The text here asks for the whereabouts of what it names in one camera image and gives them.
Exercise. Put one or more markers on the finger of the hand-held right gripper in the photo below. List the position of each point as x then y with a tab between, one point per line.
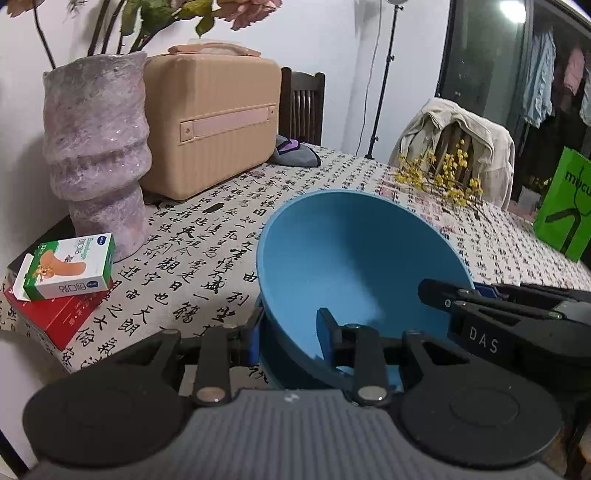
438	291
531	293

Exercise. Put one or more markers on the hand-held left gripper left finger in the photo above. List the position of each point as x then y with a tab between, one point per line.
256	337

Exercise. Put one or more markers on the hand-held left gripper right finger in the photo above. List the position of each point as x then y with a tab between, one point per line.
327	337

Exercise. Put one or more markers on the green paper bag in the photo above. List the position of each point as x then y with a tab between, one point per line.
565	207

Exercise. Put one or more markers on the calligraphy print tablecloth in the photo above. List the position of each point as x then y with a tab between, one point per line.
207	258

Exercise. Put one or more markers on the yellow flower branch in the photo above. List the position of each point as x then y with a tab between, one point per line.
450	180

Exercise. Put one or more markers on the beige jacket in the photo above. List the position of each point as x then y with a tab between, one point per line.
494	152

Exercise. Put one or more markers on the brown slatted chair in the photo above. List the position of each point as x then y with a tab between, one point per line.
443	138

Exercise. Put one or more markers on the grey and purple cloth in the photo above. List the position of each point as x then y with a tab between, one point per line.
295	154

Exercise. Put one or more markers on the red flat box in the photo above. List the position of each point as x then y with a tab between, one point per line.
60	318

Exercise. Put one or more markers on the green and white carton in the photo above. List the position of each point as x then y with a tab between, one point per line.
69	267

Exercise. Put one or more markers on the hanging pale blue garment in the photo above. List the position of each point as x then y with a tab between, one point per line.
586	101

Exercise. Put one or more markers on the hanging denim shirt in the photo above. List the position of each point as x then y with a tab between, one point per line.
540	78

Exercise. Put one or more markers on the tan hard case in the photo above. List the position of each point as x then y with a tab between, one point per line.
212	115

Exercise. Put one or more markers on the hanging pink garment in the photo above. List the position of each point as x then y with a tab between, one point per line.
576	69

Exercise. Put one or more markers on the studio lamp on stand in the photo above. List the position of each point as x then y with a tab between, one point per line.
385	69

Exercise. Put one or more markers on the dark wooden chair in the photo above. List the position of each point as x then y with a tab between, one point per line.
304	106

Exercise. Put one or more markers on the mottled lilac vase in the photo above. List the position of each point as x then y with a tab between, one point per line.
97	152

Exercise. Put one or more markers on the pink artificial flowers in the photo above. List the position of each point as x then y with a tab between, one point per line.
152	14

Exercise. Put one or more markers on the black sliding door frame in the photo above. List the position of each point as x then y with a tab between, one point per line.
485	55

